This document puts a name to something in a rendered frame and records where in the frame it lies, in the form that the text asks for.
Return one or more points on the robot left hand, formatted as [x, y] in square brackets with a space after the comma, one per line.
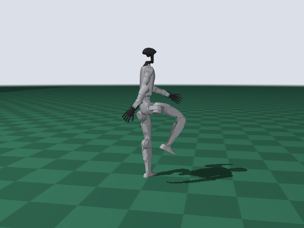
[174, 97]

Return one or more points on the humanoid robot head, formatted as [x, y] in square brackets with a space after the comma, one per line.
[149, 52]

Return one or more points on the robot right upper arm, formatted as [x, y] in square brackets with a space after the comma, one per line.
[147, 76]

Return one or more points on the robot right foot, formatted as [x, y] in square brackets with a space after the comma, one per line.
[169, 149]

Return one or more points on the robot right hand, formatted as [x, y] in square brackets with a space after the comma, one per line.
[130, 112]

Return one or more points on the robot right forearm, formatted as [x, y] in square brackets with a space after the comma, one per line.
[140, 96]

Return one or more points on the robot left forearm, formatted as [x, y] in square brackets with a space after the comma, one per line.
[160, 91]

